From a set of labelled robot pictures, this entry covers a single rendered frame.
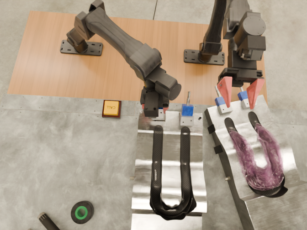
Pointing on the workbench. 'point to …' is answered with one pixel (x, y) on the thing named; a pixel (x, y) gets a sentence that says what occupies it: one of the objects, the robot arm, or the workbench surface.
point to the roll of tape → (75, 213)
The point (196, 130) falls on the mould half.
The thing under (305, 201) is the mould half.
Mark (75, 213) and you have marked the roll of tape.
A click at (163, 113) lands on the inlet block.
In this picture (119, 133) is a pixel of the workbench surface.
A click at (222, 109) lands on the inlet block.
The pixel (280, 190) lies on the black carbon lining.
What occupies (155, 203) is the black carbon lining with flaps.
